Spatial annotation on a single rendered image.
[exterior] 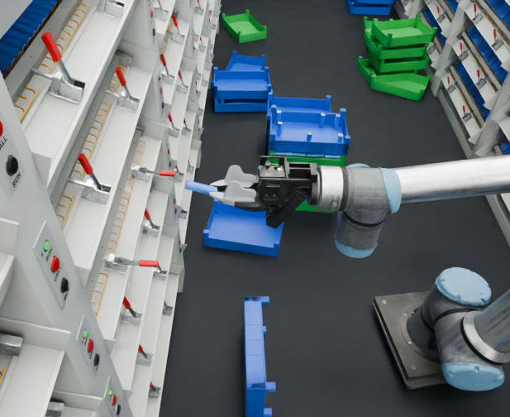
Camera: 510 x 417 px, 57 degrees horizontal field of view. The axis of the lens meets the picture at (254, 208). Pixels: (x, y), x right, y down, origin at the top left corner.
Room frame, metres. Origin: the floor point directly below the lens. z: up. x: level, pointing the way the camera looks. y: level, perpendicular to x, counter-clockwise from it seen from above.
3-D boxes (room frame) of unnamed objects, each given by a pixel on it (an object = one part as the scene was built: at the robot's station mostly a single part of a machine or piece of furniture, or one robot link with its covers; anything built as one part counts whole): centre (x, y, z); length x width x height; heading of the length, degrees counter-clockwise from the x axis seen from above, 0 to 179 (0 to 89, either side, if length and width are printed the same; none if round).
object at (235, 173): (0.72, 0.05, 0.82); 0.09 x 0.03 x 0.06; 88
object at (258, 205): (0.67, 0.00, 0.80); 0.09 x 0.05 x 0.02; 97
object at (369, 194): (0.71, -0.23, 0.81); 0.12 x 0.09 x 0.10; 93
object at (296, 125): (1.54, -0.20, 0.36); 0.30 x 0.20 x 0.08; 90
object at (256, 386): (0.70, -0.03, 0.10); 0.30 x 0.08 x 0.20; 4
